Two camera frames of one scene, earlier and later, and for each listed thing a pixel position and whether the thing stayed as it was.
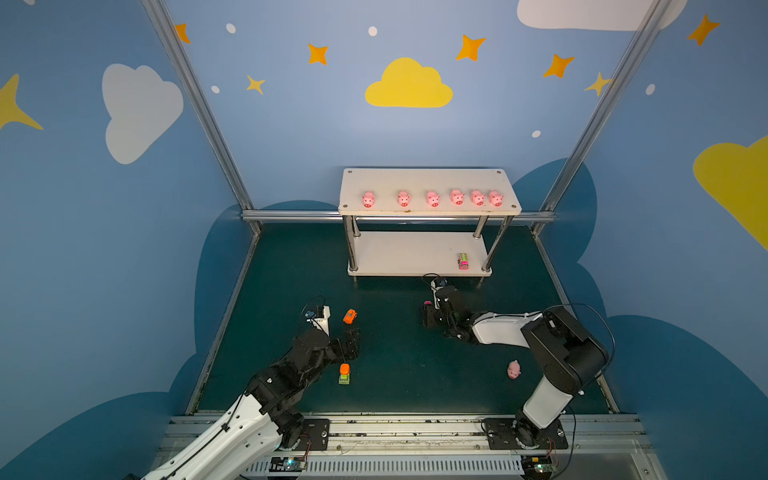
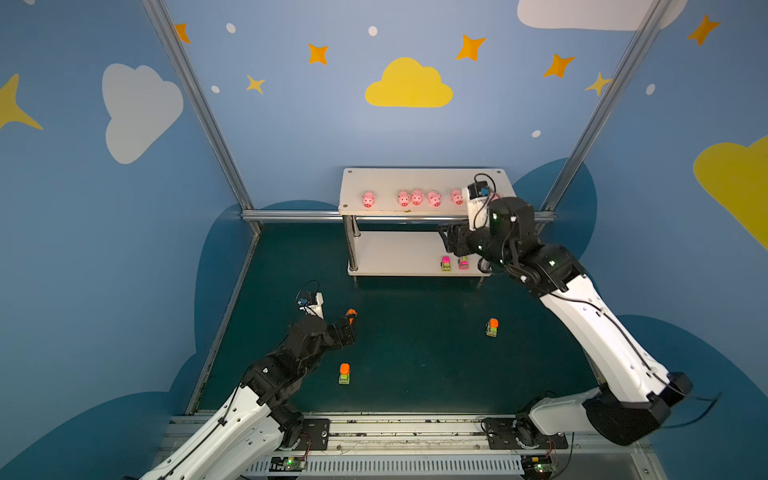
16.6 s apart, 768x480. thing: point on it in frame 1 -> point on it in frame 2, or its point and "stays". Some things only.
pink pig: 403,198 stays
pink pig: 457,197 stays
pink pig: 368,199 stays
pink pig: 514,369 -> 417,197
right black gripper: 432,315 -> 454,240
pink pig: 432,199 stays
